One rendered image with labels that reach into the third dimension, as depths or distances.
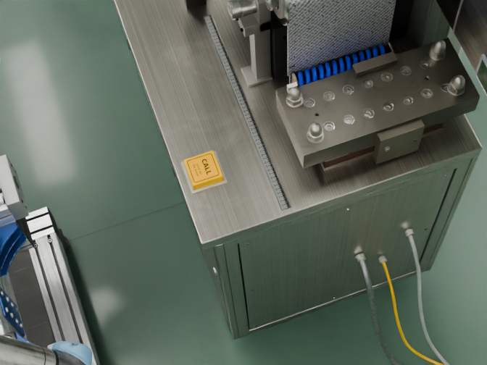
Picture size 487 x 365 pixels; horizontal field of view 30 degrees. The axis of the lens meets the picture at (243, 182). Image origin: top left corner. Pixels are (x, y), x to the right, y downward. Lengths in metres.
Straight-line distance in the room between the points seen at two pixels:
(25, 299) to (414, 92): 1.33
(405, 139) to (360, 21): 0.27
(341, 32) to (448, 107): 0.27
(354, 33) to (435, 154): 0.33
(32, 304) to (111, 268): 0.33
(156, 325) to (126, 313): 0.10
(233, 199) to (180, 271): 0.94
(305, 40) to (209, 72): 0.33
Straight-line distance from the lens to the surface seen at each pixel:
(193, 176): 1.99
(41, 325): 2.69
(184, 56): 2.17
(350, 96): 1.95
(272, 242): 2.09
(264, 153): 2.03
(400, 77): 1.99
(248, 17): 1.93
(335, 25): 1.89
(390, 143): 1.95
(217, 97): 2.11
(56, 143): 3.16
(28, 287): 2.74
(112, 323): 2.87
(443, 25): 2.42
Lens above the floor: 2.71
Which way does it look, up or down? 65 degrees down
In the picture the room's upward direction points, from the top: 6 degrees counter-clockwise
